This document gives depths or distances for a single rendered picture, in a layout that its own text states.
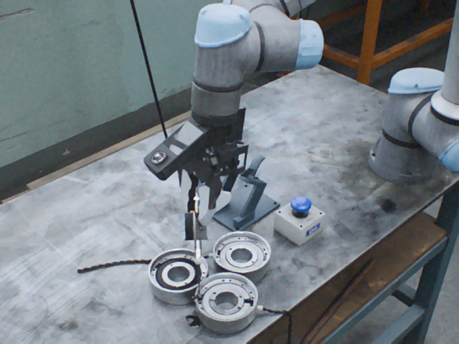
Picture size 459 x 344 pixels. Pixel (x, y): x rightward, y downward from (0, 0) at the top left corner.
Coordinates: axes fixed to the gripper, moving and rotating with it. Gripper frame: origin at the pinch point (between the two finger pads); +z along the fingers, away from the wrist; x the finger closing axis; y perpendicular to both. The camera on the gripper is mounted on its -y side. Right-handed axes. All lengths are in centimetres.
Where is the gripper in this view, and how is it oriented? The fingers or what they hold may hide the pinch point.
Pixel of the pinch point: (194, 216)
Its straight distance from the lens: 99.6
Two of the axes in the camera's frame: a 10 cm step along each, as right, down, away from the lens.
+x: -6.6, -4.6, 6.0
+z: -1.0, 8.4, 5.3
